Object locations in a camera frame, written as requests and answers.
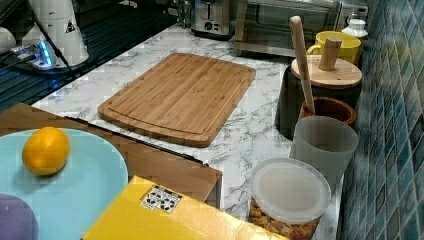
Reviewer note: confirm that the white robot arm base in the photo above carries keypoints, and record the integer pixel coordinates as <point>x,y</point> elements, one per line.
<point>55,40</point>

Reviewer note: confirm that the silver toaster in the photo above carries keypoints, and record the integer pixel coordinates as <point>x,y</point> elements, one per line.
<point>214,18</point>

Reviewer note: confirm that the silver toaster oven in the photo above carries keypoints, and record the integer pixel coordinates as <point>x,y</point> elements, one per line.
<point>262,26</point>

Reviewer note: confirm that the bamboo cutting board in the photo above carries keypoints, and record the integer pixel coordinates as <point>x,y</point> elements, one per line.
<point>184,99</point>

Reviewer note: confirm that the wooden tray box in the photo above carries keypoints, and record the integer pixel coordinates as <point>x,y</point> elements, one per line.
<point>180,172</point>

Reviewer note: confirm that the plastic food container with lid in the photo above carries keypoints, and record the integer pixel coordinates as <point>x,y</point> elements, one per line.
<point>288,197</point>

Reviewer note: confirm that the brown wooden cup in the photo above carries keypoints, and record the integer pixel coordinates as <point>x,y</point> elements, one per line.
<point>334,108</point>

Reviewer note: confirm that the translucent plastic cup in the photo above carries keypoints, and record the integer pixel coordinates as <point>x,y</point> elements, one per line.
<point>326,144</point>

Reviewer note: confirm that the yellow cardboard box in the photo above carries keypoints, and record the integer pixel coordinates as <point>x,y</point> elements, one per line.
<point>147,211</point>

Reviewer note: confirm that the black canister with wooden lid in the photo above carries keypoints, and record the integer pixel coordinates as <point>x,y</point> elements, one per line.
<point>342,82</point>

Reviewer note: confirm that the yellow mug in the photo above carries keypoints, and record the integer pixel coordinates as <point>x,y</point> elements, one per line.
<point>349,50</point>

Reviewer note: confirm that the light blue plate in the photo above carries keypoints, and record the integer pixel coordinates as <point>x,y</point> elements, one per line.
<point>67,203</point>

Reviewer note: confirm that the yellow lemon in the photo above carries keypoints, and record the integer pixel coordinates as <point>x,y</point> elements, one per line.
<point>46,151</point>

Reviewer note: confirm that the purple object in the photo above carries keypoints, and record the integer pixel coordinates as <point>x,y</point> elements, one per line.
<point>17,220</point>

